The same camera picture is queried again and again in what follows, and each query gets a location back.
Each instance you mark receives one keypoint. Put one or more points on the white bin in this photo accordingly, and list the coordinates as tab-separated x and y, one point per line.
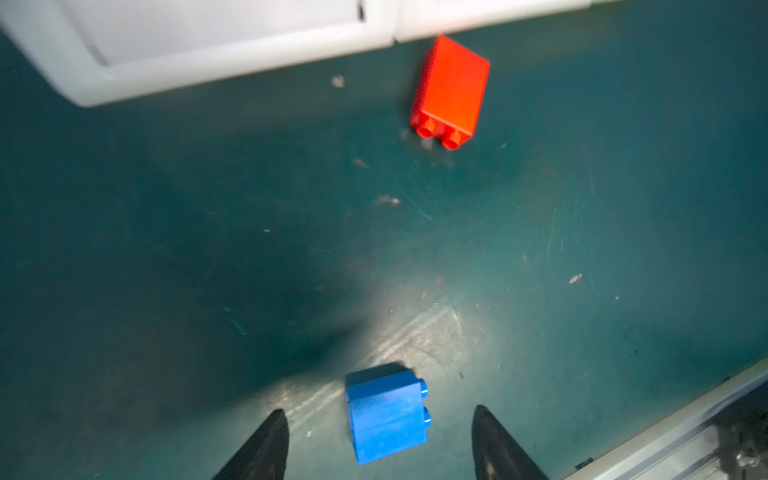
417	19
99	52

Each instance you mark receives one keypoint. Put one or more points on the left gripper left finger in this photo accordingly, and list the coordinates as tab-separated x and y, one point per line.
264	455

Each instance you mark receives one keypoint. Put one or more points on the red lego brick top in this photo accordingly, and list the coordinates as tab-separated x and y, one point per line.
449	94

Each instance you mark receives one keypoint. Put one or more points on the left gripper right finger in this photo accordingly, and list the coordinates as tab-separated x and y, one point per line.
496	454

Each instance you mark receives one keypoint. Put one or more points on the small blue lego brick lower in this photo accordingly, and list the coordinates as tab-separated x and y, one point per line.
386	411

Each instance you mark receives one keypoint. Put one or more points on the left white bin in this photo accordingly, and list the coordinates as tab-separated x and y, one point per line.
99	52

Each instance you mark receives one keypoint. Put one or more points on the middle white bin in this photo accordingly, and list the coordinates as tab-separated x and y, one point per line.
417	19

